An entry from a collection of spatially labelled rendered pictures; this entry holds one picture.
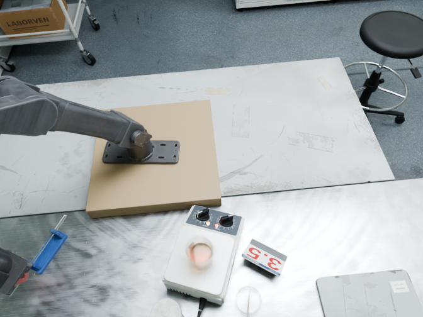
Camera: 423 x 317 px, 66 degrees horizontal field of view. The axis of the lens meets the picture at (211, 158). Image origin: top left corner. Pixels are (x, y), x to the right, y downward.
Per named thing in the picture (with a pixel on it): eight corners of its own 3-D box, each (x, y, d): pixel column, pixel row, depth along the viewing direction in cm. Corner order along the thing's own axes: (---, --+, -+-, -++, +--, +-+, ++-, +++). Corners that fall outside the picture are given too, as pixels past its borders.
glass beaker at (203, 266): (186, 270, 65) (180, 259, 58) (191, 244, 68) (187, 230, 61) (215, 276, 64) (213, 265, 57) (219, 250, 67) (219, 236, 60)
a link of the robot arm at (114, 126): (136, 149, 78) (7, 129, 47) (117, 137, 80) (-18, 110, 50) (148, 126, 77) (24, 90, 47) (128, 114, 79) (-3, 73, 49)
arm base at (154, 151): (174, 146, 77) (176, 123, 81) (91, 146, 78) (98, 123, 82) (177, 164, 84) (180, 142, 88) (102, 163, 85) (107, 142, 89)
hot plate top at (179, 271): (182, 224, 71) (181, 223, 70) (235, 239, 69) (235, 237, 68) (162, 280, 65) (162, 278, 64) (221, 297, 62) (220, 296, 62)
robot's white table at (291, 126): (84, 204, 184) (-16, 89, 109) (294, 184, 185) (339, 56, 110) (70, 295, 157) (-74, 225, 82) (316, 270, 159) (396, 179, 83)
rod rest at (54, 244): (57, 230, 80) (51, 225, 77) (68, 236, 79) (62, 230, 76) (29, 268, 75) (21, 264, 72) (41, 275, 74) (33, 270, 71)
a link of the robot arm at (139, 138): (132, 139, 72) (149, 123, 74) (104, 122, 75) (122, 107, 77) (138, 155, 77) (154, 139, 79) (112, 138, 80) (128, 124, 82)
